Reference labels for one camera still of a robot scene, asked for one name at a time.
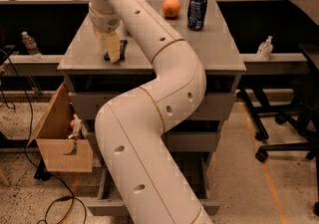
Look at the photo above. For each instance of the items inside cardboard box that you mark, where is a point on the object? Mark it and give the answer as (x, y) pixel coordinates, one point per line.
(77, 127)

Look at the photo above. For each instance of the orange fruit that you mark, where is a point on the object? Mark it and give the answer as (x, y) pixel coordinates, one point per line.
(171, 8)

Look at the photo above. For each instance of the grey top drawer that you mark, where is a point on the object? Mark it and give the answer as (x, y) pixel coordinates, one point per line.
(215, 106)

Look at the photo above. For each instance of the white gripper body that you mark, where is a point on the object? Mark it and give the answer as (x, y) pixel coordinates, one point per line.
(104, 22)

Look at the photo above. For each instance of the open cardboard box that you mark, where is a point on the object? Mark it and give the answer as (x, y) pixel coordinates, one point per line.
(59, 152)

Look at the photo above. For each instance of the grey drawer cabinet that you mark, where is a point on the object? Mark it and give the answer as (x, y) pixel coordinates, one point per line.
(86, 70)

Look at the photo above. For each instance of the clear plastic water bottle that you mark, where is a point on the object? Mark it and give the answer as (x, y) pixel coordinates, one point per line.
(32, 47)

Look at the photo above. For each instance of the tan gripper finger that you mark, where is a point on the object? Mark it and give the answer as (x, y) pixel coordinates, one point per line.
(100, 38)
(113, 44)

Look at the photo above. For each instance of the grey middle drawer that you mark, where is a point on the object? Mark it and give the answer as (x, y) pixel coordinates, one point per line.
(174, 141)

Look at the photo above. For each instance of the black rolling chair base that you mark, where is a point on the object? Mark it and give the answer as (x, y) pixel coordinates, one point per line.
(291, 178)

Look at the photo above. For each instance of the grey open bottom drawer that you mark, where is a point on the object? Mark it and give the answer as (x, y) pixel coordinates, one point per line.
(192, 165)

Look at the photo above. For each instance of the dark blue rxbar wrapper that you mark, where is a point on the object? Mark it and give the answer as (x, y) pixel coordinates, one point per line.
(123, 44)

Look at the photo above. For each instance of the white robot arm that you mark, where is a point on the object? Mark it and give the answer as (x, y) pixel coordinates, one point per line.
(129, 127)

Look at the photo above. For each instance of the blue soda can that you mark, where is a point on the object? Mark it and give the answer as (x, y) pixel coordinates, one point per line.
(196, 14)

